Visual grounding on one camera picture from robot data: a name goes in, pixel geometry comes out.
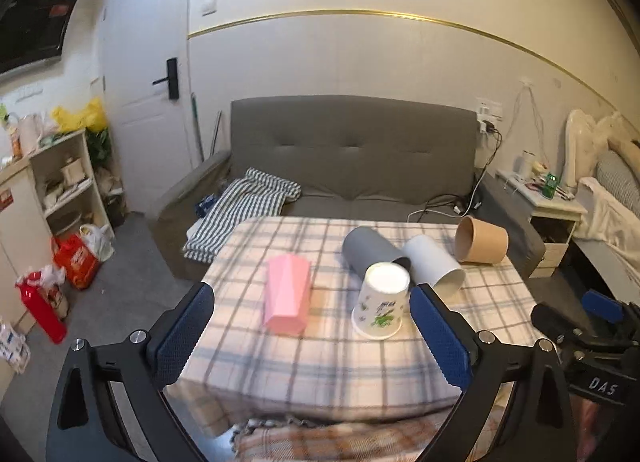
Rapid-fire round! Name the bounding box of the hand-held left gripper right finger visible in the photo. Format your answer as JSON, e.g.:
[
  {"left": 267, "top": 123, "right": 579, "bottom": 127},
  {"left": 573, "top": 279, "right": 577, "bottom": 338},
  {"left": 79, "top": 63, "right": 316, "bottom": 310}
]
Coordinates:
[{"left": 409, "top": 283, "right": 586, "bottom": 462}]

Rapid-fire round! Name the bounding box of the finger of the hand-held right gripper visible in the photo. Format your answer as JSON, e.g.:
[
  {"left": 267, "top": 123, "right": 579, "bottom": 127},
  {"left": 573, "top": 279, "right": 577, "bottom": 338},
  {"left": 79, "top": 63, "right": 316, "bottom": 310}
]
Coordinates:
[
  {"left": 531, "top": 303, "right": 598, "bottom": 349},
  {"left": 581, "top": 291, "right": 640, "bottom": 339}
]

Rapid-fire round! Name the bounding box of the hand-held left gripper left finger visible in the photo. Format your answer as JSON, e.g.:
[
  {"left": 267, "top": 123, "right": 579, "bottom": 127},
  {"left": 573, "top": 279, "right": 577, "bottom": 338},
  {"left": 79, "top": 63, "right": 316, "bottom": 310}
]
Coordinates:
[{"left": 46, "top": 282, "right": 216, "bottom": 462}]

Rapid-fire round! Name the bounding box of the white printed paper cup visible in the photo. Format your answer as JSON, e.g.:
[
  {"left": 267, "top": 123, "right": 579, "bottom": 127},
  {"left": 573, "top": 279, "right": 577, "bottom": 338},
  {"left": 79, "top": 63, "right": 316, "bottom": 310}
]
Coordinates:
[{"left": 351, "top": 262, "right": 411, "bottom": 341}]

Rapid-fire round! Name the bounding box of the plain white cup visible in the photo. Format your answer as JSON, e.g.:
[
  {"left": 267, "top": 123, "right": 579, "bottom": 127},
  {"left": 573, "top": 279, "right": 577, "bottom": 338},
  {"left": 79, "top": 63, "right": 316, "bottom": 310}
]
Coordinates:
[{"left": 402, "top": 234, "right": 465, "bottom": 293}]

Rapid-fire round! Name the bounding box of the brown paper cup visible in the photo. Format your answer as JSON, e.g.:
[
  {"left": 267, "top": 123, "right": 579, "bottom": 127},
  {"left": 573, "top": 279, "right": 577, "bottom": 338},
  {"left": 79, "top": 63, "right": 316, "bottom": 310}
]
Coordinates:
[{"left": 454, "top": 215, "right": 509, "bottom": 265}]

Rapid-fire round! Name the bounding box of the pink faceted cup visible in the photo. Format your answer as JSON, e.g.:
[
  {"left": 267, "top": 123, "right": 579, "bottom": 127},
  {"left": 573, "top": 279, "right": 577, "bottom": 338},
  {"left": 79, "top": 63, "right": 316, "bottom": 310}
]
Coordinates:
[{"left": 262, "top": 253, "right": 312, "bottom": 335}]

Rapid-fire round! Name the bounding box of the grey cup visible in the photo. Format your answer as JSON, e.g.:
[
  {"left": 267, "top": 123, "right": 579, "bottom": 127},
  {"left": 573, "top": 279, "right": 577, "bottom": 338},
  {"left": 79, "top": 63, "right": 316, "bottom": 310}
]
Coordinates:
[{"left": 342, "top": 226, "right": 412, "bottom": 281}]

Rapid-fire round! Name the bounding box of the person's right hand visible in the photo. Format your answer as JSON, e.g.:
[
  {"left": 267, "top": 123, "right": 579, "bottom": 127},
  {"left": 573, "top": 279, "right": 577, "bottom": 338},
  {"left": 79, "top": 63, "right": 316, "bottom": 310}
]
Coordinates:
[{"left": 575, "top": 394, "right": 608, "bottom": 462}]

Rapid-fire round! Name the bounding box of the white bedding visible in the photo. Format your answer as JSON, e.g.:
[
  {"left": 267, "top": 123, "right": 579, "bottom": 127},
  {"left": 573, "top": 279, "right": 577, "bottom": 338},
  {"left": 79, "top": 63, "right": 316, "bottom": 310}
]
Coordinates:
[{"left": 572, "top": 177, "right": 640, "bottom": 255}]

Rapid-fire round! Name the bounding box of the white nightstand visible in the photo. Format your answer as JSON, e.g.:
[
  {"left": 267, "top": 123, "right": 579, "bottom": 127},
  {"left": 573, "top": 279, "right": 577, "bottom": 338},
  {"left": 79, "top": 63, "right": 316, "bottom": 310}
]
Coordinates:
[{"left": 495, "top": 169, "right": 589, "bottom": 279}]

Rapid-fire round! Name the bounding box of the plaid tablecloth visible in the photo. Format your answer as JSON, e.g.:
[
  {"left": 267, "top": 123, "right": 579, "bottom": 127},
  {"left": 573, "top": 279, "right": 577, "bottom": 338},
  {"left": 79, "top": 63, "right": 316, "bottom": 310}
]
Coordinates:
[{"left": 166, "top": 216, "right": 545, "bottom": 427}]

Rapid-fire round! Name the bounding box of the white plastic bag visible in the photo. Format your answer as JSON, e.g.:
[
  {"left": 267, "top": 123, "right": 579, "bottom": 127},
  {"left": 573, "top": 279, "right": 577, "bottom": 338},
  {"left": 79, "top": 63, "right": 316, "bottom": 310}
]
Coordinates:
[{"left": 79, "top": 223, "right": 115, "bottom": 262}]

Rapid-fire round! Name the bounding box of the red shopping bag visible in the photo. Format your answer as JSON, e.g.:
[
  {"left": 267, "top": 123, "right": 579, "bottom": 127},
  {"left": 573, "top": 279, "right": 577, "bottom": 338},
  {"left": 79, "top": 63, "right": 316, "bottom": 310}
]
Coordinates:
[{"left": 52, "top": 234, "right": 99, "bottom": 291}]

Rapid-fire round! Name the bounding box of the checkered pillow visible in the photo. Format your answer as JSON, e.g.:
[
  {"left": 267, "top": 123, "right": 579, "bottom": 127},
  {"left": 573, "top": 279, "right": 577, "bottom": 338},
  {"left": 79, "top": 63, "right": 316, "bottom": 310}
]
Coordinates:
[{"left": 595, "top": 150, "right": 640, "bottom": 203}]

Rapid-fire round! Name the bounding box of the orange plaid blanket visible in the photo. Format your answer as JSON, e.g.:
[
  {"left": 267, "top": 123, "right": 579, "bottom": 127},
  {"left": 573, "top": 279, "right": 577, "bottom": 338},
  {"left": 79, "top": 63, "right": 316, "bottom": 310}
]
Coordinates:
[{"left": 230, "top": 414, "right": 506, "bottom": 462}]

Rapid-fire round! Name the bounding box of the striped cloth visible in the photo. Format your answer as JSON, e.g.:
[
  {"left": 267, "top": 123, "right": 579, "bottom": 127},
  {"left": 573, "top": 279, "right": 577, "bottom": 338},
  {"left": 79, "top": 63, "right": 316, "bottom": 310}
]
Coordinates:
[{"left": 182, "top": 168, "right": 303, "bottom": 261}]

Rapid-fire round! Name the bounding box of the red bottle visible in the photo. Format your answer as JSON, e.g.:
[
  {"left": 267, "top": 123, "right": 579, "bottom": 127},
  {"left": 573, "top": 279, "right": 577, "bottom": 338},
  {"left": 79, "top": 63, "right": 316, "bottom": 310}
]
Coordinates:
[{"left": 15, "top": 272, "right": 68, "bottom": 345}]

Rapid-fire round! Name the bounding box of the white pillow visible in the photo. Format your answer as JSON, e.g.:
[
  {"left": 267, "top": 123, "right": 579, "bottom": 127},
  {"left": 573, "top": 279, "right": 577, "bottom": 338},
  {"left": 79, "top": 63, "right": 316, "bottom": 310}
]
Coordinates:
[{"left": 565, "top": 109, "right": 610, "bottom": 189}]

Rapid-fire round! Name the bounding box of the white blue packet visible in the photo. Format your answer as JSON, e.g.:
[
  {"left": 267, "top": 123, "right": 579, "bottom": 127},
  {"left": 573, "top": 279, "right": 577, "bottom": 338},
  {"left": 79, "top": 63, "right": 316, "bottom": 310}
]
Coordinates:
[{"left": 0, "top": 321, "right": 32, "bottom": 374}]

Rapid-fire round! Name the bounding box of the white open shelf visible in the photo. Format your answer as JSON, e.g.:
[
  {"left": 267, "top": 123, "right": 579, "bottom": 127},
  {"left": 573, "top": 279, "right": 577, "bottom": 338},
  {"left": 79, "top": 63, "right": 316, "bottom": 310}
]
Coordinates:
[{"left": 27, "top": 129, "right": 115, "bottom": 243}]

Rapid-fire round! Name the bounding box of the white cabinet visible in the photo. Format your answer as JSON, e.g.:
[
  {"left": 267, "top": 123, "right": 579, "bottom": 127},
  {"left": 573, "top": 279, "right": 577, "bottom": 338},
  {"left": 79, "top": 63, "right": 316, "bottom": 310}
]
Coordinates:
[{"left": 0, "top": 161, "right": 57, "bottom": 333}]

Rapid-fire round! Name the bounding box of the green plant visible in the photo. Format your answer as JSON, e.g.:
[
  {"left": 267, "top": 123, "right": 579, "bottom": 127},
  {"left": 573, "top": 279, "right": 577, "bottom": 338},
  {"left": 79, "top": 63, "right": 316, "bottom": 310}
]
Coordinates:
[{"left": 85, "top": 128, "right": 114, "bottom": 163}]

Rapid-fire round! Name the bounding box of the grey sofa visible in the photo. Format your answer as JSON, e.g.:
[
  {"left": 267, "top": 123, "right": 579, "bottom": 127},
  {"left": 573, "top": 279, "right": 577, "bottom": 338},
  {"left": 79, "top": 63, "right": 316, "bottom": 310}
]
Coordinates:
[{"left": 152, "top": 95, "right": 547, "bottom": 281}]

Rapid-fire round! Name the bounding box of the yellow plastic bag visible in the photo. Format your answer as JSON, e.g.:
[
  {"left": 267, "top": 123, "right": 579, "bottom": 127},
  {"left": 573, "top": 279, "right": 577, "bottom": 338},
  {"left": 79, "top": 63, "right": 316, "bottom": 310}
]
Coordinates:
[{"left": 52, "top": 98, "right": 109, "bottom": 134}]

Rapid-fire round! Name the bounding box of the crumpled white bag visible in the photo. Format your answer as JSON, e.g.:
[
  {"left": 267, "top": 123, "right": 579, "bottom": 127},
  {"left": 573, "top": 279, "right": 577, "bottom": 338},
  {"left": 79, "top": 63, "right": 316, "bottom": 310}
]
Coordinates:
[{"left": 17, "top": 113, "right": 59, "bottom": 153}]

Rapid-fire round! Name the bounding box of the white door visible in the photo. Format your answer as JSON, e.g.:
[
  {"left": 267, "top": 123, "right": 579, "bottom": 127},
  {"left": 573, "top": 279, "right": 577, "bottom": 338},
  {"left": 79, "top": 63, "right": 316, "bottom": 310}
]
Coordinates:
[{"left": 96, "top": 0, "right": 194, "bottom": 217}]

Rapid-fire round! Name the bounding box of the black television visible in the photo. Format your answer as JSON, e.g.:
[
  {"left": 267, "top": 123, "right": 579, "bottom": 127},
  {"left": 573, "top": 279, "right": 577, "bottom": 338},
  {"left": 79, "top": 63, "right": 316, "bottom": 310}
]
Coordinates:
[{"left": 0, "top": 0, "right": 85, "bottom": 76}]

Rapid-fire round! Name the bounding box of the black cable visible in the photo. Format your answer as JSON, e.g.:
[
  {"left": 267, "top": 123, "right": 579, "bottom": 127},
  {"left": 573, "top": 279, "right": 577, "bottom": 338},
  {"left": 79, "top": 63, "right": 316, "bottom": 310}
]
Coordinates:
[{"left": 452, "top": 131, "right": 504, "bottom": 213}]

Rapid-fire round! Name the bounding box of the hanging white cable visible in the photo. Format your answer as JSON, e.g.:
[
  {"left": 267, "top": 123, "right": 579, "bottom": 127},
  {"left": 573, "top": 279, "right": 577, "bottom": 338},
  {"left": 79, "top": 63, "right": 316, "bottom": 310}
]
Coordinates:
[{"left": 509, "top": 83, "right": 549, "bottom": 173}]

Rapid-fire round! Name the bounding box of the broom handle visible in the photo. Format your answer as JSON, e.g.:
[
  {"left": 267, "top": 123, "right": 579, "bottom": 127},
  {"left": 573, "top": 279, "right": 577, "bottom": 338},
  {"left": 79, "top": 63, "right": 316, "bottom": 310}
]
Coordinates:
[{"left": 189, "top": 92, "right": 204, "bottom": 163}]

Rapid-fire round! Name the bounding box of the white wall outlet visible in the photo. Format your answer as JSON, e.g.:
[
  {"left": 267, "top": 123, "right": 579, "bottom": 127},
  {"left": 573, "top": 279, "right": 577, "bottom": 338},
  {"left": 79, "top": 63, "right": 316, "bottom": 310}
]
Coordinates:
[{"left": 475, "top": 96, "right": 504, "bottom": 123}]

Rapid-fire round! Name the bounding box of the black door handle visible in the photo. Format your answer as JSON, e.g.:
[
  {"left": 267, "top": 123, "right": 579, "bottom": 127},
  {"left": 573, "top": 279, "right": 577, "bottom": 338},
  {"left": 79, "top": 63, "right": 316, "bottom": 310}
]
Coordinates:
[{"left": 152, "top": 58, "right": 179, "bottom": 100}]

